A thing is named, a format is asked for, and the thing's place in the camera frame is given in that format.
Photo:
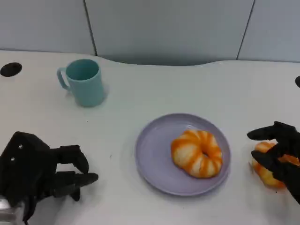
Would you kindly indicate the small orange and white bread roll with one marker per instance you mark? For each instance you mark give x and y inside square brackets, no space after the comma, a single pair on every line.
[267,172]

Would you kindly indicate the lilac plate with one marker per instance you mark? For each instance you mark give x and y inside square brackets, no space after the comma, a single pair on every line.
[154,150]

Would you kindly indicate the large orange and white bread roll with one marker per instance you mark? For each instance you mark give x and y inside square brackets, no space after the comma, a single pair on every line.
[197,154]

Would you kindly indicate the black table grommet hole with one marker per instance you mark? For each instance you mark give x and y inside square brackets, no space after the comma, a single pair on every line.
[10,69]
[297,82]

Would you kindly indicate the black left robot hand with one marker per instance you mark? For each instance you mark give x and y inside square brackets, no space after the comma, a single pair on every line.
[68,180]

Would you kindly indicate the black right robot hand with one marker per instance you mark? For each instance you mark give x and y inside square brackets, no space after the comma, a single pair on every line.
[284,131]

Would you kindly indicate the pale green mug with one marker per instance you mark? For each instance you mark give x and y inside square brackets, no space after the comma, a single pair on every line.
[87,86]

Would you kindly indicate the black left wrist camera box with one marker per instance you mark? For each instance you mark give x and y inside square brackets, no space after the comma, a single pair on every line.
[23,164]

